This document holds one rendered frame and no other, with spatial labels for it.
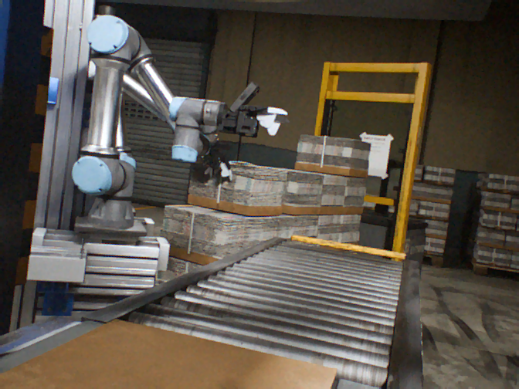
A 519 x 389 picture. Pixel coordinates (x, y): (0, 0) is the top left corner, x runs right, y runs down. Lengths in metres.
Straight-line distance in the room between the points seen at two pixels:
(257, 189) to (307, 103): 7.07
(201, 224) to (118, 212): 0.68
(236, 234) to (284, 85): 7.37
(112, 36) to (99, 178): 0.42
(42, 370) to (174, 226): 1.86
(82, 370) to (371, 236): 3.42
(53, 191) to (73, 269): 0.38
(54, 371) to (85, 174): 1.04
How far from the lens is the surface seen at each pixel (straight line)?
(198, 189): 2.73
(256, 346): 0.96
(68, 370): 0.80
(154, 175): 10.37
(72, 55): 2.08
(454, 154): 9.38
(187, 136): 1.69
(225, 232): 2.42
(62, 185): 2.07
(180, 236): 2.58
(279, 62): 9.82
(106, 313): 1.03
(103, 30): 1.79
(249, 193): 2.55
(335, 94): 4.12
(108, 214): 1.89
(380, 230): 4.06
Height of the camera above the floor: 1.10
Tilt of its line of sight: 3 degrees down
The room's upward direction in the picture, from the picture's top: 7 degrees clockwise
